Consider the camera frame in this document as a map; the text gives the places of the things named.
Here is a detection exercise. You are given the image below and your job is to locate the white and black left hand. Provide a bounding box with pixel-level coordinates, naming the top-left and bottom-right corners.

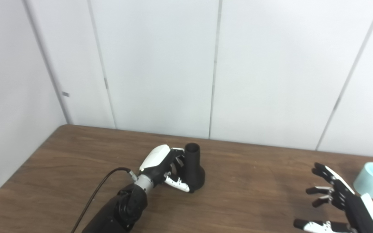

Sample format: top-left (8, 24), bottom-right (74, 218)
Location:
top-left (139, 144), bottom-right (191, 193)

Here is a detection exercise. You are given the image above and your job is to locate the black funnel-shaped nozzle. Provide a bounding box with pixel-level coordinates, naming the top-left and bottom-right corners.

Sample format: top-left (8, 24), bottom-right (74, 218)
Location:
top-left (184, 143), bottom-right (206, 194)

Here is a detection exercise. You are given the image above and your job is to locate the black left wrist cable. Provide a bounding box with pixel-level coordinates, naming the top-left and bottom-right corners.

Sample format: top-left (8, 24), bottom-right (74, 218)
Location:
top-left (71, 167), bottom-right (138, 233)

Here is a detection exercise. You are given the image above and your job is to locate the white and black right hand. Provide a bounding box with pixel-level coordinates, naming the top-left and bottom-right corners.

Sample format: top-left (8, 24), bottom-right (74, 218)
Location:
top-left (293, 162), bottom-right (373, 233)

